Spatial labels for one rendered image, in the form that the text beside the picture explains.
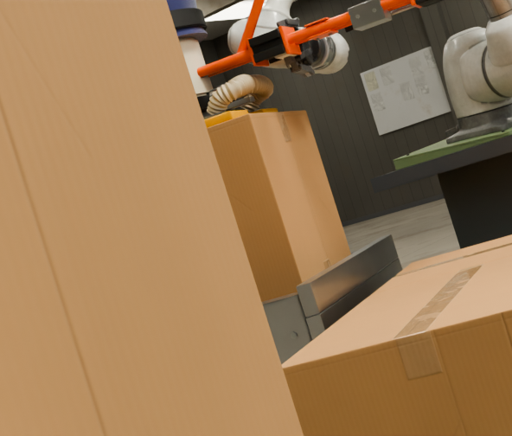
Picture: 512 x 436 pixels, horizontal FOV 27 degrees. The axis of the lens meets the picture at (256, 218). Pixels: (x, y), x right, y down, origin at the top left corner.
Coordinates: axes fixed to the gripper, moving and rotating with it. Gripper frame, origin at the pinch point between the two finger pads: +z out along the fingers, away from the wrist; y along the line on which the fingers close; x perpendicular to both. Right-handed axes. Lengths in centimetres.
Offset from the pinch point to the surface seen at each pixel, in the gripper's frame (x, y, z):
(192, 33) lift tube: 16.9, -8.0, 4.4
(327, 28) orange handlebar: -11.0, 0.5, 3.3
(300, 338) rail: 3, 57, 33
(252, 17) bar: 4.0, -7.2, 1.4
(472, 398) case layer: -33, 65, 77
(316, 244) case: 5.5, 42.2, 0.1
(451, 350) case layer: -32, 58, 77
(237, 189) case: 12.6, 26.7, 17.0
